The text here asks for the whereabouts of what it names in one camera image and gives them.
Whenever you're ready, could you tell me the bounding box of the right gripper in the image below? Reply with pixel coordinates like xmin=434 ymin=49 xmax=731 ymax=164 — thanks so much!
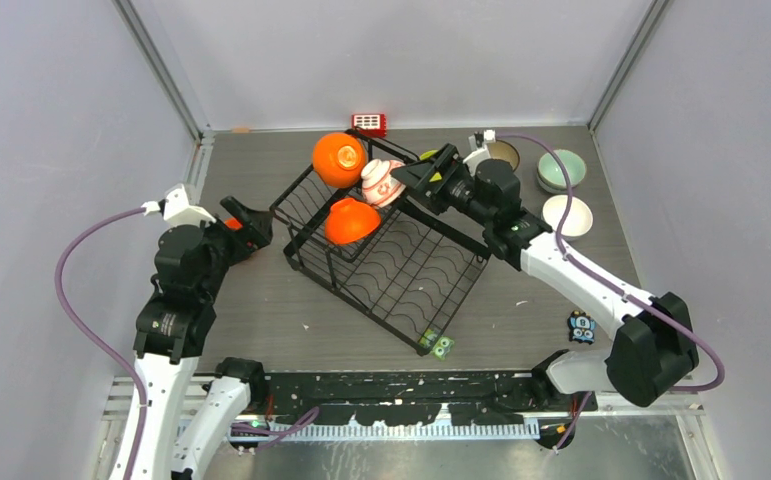
xmin=391 ymin=143 xmax=495 ymax=228

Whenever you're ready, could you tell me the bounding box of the orange bowl shelf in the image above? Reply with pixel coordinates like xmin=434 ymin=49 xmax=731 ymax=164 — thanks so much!
xmin=324 ymin=197 xmax=381 ymax=245
xmin=224 ymin=218 xmax=257 ymax=265

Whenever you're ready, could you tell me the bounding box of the white red patterned bowl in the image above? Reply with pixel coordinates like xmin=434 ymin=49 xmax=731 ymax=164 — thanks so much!
xmin=361 ymin=159 xmax=405 ymax=209

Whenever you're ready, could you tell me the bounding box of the black wire dish rack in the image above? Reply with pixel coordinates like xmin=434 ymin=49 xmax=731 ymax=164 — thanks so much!
xmin=270 ymin=166 xmax=490 ymax=356

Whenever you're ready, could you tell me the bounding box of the orange bowl top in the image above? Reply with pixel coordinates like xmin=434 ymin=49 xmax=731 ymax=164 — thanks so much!
xmin=312 ymin=132 xmax=367 ymax=188

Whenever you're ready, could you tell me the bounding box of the floral pale green bowl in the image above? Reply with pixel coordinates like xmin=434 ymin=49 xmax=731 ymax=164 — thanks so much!
xmin=537 ymin=149 xmax=588 ymax=189

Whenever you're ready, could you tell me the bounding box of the pale green ringed bowl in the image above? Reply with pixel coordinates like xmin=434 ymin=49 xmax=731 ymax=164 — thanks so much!
xmin=536 ymin=177 xmax=567 ymax=195

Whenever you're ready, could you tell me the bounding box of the white ribbed bowl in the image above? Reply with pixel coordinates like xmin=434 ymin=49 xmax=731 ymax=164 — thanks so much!
xmin=541 ymin=195 xmax=594 ymax=240

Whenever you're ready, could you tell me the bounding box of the yellow green bowl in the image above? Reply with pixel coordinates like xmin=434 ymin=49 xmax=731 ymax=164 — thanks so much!
xmin=419 ymin=150 xmax=438 ymax=161

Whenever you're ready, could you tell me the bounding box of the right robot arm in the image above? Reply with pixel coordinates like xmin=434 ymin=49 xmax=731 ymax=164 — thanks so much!
xmin=391 ymin=144 xmax=699 ymax=411

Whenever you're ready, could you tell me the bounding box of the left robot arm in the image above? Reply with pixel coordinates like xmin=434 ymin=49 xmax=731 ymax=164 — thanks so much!
xmin=109 ymin=187 xmax=273 ymax=479

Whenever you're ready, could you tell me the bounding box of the red toy brick block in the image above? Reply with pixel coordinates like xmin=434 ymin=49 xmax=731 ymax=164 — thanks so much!
xmin=350 ymin=113 xmax=388 ymax=138

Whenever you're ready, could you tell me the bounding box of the green owl number tile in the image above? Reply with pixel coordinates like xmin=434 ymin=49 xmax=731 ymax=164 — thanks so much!
xmin=419 ymin=327 xmax=455 ymax=360

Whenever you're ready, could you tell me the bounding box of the blue owl number tile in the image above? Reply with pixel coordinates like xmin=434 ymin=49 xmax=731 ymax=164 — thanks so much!
xmin=567 ymin=310 xmax=597 ymax=344

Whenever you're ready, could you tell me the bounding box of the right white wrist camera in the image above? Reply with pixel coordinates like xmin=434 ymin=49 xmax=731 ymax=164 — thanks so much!
xmin=463 ymin=129 xmax=496 ymax=176

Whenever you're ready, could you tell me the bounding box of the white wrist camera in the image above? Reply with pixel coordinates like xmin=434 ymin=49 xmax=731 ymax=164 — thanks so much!
xmin=463 ymin=129 xmax=496 ymax=176
xmin=141 ymin=183 xmax=217 ymax=227

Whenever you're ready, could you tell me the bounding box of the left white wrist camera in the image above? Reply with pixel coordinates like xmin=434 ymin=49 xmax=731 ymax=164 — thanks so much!
xmin=141 ymin=183 xmax=217 ymax=227

